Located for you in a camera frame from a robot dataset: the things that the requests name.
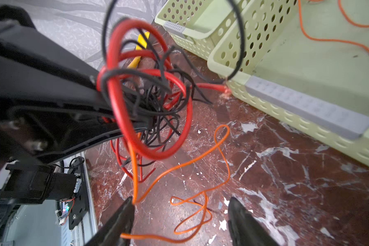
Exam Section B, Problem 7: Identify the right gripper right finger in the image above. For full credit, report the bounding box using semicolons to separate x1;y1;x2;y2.
228;197;279;246

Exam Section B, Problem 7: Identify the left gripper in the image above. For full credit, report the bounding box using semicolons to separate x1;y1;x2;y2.
0;4;123;171

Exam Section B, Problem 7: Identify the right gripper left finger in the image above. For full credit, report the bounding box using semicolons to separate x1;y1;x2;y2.
85;196;135;246

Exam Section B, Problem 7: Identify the orange cable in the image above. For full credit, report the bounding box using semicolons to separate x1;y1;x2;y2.
297;0;369;57
119;124;231;244

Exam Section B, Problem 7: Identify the red and black cable tangle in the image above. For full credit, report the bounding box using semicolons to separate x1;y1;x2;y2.
96;0;246;182

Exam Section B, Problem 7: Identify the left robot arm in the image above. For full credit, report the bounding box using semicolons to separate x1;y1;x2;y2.
0;4;123;229

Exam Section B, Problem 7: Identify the yellow plastic scoop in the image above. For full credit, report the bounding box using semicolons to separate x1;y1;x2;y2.
127;30;151;69

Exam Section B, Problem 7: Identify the left green perforated basket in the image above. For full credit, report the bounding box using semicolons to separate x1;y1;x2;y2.
154;0;253;61

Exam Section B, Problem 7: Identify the green perforated basket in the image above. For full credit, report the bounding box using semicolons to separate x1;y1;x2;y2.
154;0;253;61
207;0;369;173

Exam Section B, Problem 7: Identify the middle green perforated basket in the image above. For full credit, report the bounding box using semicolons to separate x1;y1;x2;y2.
207;0;369;173

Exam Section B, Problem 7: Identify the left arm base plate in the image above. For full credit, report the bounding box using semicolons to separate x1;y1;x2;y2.
55;156;90;230

